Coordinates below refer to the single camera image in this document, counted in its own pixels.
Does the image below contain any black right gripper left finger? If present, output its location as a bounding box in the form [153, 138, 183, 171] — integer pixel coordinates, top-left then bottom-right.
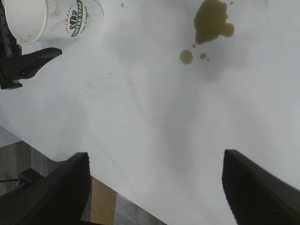
[0, 151, 91, 225]

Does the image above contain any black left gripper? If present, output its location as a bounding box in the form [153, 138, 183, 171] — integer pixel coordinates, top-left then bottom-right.
[0, 0, 63, 90]

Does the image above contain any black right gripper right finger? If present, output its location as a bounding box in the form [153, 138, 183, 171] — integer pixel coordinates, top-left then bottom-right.
[221, 149, 300, 225]

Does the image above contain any white paper coffee cup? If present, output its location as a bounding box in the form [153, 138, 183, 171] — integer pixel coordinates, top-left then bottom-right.
[3, 0, 105, 45]

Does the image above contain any small black box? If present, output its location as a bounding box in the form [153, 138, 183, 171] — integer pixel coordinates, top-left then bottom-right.
[18, 168, 46, 188]

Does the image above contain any brown wooden board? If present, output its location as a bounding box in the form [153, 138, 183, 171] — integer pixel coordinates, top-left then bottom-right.
[90, 177, 118, 225]

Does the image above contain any round brown coffee drop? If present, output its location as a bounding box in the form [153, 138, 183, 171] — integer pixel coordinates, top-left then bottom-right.
[179, 49, 194, 66]

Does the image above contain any large brown coffee puddle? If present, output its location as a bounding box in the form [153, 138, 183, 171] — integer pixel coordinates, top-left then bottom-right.
[194, 0, 235, 45]

